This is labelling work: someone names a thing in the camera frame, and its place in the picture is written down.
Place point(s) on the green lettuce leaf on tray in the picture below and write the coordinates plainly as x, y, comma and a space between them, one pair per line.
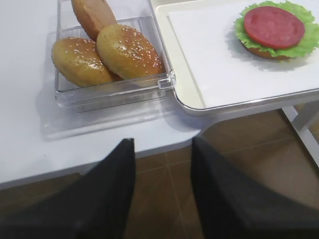
307, 45

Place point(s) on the sesame bun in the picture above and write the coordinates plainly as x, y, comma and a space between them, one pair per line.
127, 52
78, 61

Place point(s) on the white metal serving tray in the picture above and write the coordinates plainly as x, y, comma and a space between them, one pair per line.
162, 9

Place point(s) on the white table leg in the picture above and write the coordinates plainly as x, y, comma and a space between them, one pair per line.
301, 122

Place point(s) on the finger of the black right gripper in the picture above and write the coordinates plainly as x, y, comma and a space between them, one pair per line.
232, 205

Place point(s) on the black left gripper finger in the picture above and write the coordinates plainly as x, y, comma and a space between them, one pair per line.
94, 207

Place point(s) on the bottom bun under lettuce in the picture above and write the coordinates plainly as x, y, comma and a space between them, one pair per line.
265, 54

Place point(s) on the red tomato slice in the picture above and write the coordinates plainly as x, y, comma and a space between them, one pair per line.
273, 27

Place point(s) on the clear plastic bun container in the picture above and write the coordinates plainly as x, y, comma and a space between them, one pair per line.
141, 16

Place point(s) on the white paper tray liner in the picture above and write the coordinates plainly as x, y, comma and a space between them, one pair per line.
219, 71

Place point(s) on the plain brown bun half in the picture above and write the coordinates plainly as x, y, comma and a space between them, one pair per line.
93, 15

